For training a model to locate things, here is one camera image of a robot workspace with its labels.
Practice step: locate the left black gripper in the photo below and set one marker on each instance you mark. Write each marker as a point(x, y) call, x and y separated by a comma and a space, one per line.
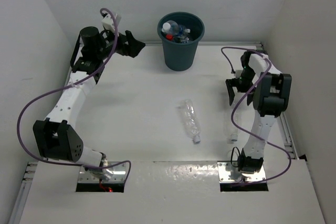
point(133, 48)

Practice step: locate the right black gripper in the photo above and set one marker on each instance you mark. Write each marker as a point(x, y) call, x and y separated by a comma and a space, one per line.
point(233, 83)

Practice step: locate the red cap bottle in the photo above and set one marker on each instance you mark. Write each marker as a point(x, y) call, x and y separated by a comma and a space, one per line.
point(169, 37)

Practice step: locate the tall water bottle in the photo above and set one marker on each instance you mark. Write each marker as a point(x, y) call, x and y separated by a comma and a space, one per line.
point(181, 33)

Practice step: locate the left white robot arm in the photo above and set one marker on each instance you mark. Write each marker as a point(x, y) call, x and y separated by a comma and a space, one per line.
point(55, 136)

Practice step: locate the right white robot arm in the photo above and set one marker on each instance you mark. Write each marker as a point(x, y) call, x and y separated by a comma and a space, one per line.
point(245, 162)

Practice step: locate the dark teal plastic bin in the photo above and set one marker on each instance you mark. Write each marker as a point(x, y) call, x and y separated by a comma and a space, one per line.
point(180, 56)

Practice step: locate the crushed clear bottle lying centre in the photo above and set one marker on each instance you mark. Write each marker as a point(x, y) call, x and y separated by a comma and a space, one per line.
point(190, 121)

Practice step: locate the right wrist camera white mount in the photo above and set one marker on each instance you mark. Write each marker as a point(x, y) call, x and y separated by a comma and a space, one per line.
point(237, 73)

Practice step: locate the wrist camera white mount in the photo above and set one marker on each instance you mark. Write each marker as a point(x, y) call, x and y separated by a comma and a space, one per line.
point(237, 73)
point(108, 23)

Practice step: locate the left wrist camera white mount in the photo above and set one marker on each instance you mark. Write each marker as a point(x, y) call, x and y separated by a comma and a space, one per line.
point(108, 23)

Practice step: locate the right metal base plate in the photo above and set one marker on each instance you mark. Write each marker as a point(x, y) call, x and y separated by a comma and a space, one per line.
point(229, 174)

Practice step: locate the metal base plate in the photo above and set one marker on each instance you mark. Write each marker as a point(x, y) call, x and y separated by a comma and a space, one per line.
point(229, 174)
point(116, 174)

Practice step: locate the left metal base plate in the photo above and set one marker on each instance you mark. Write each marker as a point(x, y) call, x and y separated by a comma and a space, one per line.
point(116, 174)

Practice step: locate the left aluminium rail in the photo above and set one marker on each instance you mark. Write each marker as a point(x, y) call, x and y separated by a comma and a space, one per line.
point(25, 185)

